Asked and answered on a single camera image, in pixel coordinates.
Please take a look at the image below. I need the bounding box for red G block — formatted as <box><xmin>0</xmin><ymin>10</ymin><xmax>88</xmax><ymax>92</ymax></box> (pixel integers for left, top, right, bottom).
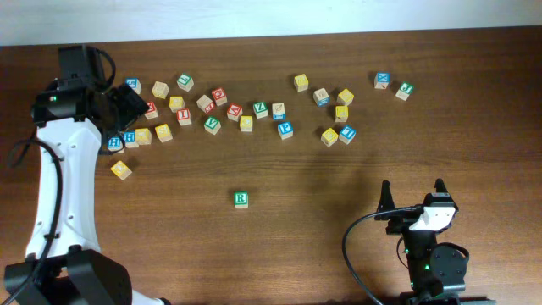
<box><xmin>211</xmin><ymin>87</ymin><xmax>228</xmax><ymax>107</ymax></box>

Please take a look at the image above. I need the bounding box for yellow S letter block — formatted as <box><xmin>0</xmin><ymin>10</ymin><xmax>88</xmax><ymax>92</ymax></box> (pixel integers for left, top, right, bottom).
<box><xmin>155</xmin><ymin>124</ymin><xmax>173</xmax><ymax>142</ymax></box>

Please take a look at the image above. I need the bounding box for green V block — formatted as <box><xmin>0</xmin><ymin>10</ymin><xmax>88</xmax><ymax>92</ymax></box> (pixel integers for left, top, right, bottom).
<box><xmin>204</xmin><ymin>116</ymin><xmax>221</xmax><ymax>135</ymax></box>

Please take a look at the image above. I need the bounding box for blue H block left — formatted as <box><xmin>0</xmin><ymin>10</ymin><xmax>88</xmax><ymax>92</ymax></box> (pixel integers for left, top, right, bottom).
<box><xmin>108</xmin><ymin>136</ymin><xmax>124</xmax><ymax>153</ymax></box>

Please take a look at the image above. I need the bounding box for plain block blue side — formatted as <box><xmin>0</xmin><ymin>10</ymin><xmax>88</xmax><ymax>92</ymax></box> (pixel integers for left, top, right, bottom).
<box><xmin>313</xmin><ymin>88</ymin><xmax>329</xmax><ymax>107</ymax></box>

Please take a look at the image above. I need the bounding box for blue 1 block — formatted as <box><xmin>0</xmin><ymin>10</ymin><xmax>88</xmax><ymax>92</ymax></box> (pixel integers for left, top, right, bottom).
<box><xmin>339</xmin><ymin>125</ymin><xmax>357</xmax><ymax>145</ymax></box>

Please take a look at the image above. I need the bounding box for yellow block centre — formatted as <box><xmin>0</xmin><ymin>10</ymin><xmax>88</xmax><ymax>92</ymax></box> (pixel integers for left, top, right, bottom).
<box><xmin>240</xmin><ymin>115</ymin><xmax>253</xmax><ymax>132</ymax></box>

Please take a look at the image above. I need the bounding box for plain blue-sided block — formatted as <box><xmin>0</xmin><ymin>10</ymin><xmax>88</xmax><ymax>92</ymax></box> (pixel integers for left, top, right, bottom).
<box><xmin>272</xmin><ymin>103</ymin><xmax>285</xmax><ymax>120</ymax></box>

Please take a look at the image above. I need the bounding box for plain yellow-edged block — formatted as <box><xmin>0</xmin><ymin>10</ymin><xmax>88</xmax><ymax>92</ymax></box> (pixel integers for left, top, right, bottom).
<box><xmin>152</xmin><ymin>81</ymin><xmax>169</xmax><ymax>99</ymax></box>

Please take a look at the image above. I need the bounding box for green J block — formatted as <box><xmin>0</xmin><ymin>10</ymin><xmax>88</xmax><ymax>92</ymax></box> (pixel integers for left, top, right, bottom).
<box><xmin>395</xmin><ymin>82</ymin><xmax>414</xmax><ymax>101</ymax></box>

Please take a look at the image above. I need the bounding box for yellow block upper left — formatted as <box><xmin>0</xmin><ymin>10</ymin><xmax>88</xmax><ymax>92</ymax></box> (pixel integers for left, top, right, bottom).
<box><xmin>169</xmin><ymin>96</ymin><xmax>185</xmax><ymax>113</ymax></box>

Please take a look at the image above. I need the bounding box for yellow block beside H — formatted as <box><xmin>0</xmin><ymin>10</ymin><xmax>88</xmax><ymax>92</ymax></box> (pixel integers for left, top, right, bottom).
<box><xmin>135</xmin><ymin>128</ymin><xmax>152</xmax><ymax>145</ymax></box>

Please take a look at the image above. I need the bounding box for yellow block lower right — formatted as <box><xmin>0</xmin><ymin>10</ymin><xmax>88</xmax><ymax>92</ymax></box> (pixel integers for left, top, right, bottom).
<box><xmin>321</xmin><ymin>128</ymin><xmax>339</xmax><ymax>147</ymax></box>

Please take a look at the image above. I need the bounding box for blue P block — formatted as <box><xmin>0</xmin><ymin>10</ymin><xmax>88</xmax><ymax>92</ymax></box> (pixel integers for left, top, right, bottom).
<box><xmin>278</xmin><ymin>122</ymin><xmax>294</xmax><ymax>140</ymax></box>

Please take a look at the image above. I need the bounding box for red I block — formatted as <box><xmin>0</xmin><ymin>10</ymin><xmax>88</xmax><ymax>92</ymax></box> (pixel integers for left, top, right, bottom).
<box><xmin>176</xmin><ymin>108</ymin><xmax>192</xmax><ymax>126</ymax></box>

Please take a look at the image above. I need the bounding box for yellow block lower left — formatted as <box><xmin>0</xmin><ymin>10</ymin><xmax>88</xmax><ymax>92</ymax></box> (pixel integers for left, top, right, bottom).
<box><xmin>110</xmin><ymin>161</ymin><xmax>132</xmax><ymax>180</ymax></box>

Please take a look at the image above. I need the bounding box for plain red-sided block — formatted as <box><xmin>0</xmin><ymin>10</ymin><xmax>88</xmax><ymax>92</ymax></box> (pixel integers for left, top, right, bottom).
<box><xmin>196</xmin><ymin>95</ymin><xmax>215</xmax><ymax>114</ymax></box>

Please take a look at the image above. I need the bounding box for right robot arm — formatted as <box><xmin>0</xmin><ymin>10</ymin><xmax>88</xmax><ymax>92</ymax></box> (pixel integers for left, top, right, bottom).
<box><xmin>376</xmin><ymin>179</ymin><xmax>469</xmax><ymax>304</ymax></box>

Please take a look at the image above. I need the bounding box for yellow block top middle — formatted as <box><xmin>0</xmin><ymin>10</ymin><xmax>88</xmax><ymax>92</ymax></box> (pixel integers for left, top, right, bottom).
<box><xmin>294</xmin><ymin>74</ymin><xmax>309</xmax><ymax>92</ymax></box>

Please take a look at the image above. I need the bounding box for green L block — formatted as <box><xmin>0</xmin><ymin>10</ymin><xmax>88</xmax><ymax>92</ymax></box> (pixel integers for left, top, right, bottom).
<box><xmin>177</xmin><ymin>73</ymin><xmax>194</xmax><ymax>92</ymax></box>

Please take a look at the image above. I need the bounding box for blue X block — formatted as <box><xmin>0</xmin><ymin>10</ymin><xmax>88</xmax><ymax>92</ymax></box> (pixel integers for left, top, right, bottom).
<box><xmin>374</xmin><ymin>72</ymin><xmax>390</xmax><ymax>90</ymax></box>

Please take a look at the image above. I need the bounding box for yellow E block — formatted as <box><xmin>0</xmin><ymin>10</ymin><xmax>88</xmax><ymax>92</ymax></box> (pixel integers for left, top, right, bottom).
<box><xmin>335</xmin><ymin>105</ymin><xmax>349</xmax><ymax>122</ymax></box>

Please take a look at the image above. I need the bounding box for blue S block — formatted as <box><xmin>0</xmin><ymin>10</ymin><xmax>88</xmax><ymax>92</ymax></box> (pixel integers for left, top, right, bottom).
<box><xmin>124</xmin><ymin>78</ymin><xmax>141</xmax><ymax>94</ymax></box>

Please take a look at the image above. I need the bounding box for red A block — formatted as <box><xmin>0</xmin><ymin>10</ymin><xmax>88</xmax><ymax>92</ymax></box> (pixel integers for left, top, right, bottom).
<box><xmin>227</xmin><ymin>103</ymin><xmax>243</xmax><ymax>122</ymax></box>

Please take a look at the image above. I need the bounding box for blue H block right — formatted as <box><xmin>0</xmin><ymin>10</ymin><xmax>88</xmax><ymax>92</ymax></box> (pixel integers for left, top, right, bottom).
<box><xmin>123</xmin><ymin>131</ymin><xmax>139</xmax><ymax>148</ymax></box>

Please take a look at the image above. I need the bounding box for green Z block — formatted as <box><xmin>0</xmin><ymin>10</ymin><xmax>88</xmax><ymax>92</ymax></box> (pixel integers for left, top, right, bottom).
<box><xmin>253</xmin><ymin>102</ymin><xmax>268</xmax><ymax>119</ymax></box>

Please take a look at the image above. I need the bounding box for blue h block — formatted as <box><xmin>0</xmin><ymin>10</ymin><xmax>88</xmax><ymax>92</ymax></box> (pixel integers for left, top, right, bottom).
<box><xmin>123</xmin><ymin>131</ymin><xmax>139</xmax><ymax>148</ymax></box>
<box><xmin>108</xmin><ymin>136</ymin><xmax>124</xmax><ymax>153</ymax></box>

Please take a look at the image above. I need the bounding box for red Y block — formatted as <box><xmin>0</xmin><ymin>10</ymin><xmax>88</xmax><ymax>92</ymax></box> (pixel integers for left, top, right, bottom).
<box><xmin>145</xmin><ymin>102</ymin><xmax>159</xmax><ymax>119</ymax></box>

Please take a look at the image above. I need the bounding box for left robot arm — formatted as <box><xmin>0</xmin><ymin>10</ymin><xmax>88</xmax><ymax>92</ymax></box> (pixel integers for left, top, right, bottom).
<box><xmin>3</xmin><ymin>45</ymin><xmax>167</xmax><ymax>304</ymax></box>

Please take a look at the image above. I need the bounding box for green R letter block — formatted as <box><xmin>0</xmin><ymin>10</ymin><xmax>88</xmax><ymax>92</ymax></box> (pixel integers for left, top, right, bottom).
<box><xmin>234</xmin><ymin>191</ymin><xmax>249</xmax><ymax>208</ymax></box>

